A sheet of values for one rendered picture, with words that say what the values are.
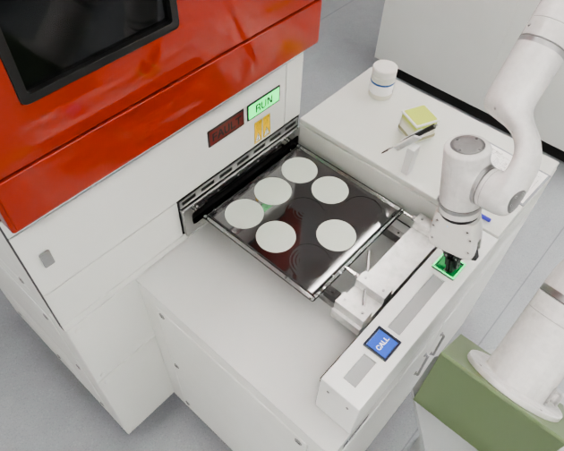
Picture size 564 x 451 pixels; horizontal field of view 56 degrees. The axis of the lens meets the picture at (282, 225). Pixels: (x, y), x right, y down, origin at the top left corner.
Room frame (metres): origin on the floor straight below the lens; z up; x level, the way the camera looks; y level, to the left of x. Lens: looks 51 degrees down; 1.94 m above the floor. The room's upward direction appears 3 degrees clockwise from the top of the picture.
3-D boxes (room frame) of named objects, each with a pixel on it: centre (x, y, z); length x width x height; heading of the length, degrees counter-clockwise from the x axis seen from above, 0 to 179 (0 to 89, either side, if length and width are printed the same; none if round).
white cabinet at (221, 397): (0.88, -0.19, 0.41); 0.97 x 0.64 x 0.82; 140
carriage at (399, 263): (0.73, -0.27, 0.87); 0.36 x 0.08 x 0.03; 140
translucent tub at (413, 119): (1.13, -0.36, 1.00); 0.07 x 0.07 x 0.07; 27
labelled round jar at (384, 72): (1.31, -0.27, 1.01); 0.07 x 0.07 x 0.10
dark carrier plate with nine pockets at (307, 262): (0.89, -0.05, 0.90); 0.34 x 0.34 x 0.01; 50
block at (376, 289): (0.67, -0.22, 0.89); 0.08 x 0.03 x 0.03; 50
